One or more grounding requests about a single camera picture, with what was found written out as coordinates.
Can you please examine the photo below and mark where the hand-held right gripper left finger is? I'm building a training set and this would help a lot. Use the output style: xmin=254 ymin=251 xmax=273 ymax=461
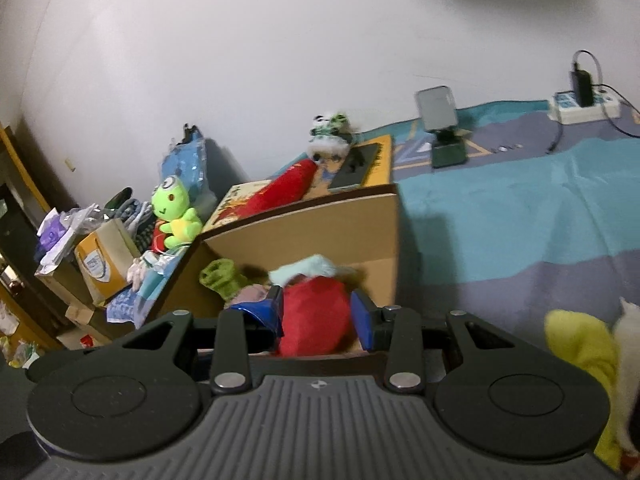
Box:
xmin=107 ymin=285 xmax=284 ymax=395

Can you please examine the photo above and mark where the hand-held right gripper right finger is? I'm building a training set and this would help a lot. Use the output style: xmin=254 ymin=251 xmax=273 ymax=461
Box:
xmin=350 ymin=290 xmax=531 ymax=393

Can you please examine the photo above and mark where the pink plush toy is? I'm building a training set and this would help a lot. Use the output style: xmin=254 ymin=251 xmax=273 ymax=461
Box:
xmin=225 ymin=284 xmax=273 ymax=308

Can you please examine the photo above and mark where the red soft toy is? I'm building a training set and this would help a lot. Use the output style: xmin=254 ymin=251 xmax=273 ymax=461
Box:
xmin=277 ymin=277 xmax=353 ymax=358

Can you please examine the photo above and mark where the green soft toy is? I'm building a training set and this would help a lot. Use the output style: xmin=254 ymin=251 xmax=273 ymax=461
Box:
xmin=199 ymin=258 xmax=251 ymax=303

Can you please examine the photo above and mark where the light teal cloth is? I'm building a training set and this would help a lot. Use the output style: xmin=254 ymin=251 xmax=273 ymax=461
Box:
xmin=268 ymin=254 xmax=371 ymax=286

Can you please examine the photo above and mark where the brown cardboard box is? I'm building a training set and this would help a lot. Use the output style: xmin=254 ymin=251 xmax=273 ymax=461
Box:
xmin=145 ymin=183 xmax=402 ymax=361

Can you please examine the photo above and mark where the yellow soft toy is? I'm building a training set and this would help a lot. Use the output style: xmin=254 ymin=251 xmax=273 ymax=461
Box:
xmin=544 ymin=309 xmax=631 ymax=476

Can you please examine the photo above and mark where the white soft toy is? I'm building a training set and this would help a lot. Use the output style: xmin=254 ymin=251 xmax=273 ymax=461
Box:
xmin=611 ymin=296 xmax=640 ymax=456

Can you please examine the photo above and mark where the illustrated orange flat box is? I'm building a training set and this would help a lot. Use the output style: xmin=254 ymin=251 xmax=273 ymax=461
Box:
xmin=202 ymin=133 xmax=393 ymax=233

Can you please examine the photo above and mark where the long red plush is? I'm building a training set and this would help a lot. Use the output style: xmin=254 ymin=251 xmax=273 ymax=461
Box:
xmin=241 ymin=159 xmax=321 ymax=216

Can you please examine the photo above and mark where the blue printed cloth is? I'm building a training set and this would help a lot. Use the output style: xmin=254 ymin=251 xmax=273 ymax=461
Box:
xmin=106 ymin=252 xmax=193 ymax=325

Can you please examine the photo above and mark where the green frog plush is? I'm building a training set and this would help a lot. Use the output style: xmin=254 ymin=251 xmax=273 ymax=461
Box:
xmin=150 ymin=175 xmax=203 ymax=253

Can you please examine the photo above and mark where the striped grey cloth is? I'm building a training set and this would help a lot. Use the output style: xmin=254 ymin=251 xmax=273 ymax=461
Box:
xmin=120 ymin=197 xmax=156 ymax=251

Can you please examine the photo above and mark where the orange white paper bag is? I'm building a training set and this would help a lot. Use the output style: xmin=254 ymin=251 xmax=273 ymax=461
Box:
xmin=75 ymin=217 xmax=143 ymax=306

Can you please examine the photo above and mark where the blue plastic package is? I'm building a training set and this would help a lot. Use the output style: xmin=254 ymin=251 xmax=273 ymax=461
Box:
xmin=160 ymin=122 xmax=221 ymax=221

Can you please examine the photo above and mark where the dark green phone stand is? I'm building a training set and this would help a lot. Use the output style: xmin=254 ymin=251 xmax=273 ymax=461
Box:
xmin=430 ymin=127 xmax=468 ymax=169

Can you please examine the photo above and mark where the panda plush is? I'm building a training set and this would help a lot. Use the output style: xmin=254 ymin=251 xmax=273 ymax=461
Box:
xmin=307 ymin=110 xmax=357 ymax=158

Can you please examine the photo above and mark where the brown cardboard carton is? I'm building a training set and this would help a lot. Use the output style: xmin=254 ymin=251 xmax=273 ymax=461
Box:
xmin=35 ymin=260 xmax=113 ymax=346

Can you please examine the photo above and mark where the upright smartphone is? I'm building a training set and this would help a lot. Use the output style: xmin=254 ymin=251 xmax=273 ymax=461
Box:
xmin=415 ymin=85 xmax=460 ymax=131

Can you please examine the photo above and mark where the purple white plastic bag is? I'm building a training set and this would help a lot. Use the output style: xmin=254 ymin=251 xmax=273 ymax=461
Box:
xmin=35 ymin=203 xmax=101 ymax=276

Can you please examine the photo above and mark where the dark wooden cabinet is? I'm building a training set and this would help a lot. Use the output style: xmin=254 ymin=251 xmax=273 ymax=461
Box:
xmin=0 ymin=122 xmax=66 ymax=361

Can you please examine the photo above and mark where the white power strip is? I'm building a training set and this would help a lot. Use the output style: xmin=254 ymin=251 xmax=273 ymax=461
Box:
xmin=547 ymin=91 xmax=622 ymax=125

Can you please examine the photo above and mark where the black charger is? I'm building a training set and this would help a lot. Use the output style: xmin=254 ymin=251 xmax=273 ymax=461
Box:
xmin=570 ymin=70 xmax=593 ymax=107

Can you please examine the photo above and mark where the black charger cable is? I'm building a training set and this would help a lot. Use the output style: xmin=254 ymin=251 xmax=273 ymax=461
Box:
xmin=572 ymin=50 xmax=640 ymax=139

